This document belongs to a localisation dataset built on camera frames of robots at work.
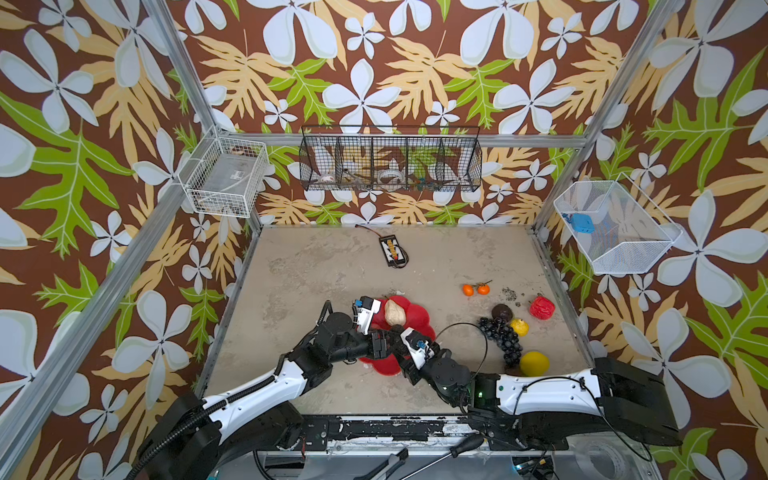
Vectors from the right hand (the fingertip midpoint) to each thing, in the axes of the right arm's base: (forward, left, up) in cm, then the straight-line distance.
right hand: (397, 342), depth 75 cm
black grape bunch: (+6, -33, -11) cm, 35 cm away
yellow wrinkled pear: (+9, -38, -10) cm, 40 cm away
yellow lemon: (-2, -39, -11) cm, 40 cm away
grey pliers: (-26, +4, -13) cm, 30 cm away
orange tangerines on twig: (+24, -31, -12) cm, 41 cm away
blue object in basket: (+31, -56, +11) cm, 65 cm away
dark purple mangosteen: (+14, -34, -9) cm, 38 cm away
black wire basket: (+57, 0, +17) cm, 59 cm away
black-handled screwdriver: (-22, -14, -12) cm, 29 cm away
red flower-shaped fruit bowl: (+12, -7, -12) cm, 19 cm away
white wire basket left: (+43, +50, +21) cm, 69 cm away
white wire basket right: (+28, -63, +13) cm, 70 cm away
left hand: (+1, -1, +2) cm, 2 cm away
